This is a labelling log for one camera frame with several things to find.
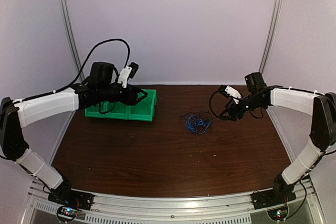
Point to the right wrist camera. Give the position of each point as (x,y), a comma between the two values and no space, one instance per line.
(230,92)

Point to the right aluminium frame post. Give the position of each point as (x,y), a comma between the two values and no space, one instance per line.
(274,19)

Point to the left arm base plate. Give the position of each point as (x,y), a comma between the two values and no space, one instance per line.
(77,200)

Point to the aluminium front rail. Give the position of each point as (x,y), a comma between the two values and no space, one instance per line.
(232,208)

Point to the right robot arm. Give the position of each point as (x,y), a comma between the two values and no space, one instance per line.
(303,119)

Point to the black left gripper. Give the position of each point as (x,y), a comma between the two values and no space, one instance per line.
(129,98)

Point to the green plastic bin right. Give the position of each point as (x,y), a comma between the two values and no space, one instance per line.
(145,109)

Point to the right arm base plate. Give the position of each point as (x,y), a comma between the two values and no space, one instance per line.
(268,198)

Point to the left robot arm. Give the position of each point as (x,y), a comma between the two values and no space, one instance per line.
(18,114)

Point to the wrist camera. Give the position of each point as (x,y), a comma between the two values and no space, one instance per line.
(230,92)
(127,73)

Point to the green plastic bin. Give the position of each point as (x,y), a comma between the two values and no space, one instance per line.
(96,111)
(145,109)
(116,110)

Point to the green plastic bin middle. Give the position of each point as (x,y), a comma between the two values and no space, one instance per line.
(116,110)

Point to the green plastic bin left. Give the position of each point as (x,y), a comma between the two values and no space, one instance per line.
(96,111)

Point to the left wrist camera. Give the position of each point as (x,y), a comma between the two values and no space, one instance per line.
(127,73)

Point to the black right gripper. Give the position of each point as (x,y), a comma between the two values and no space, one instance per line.
(231,109)

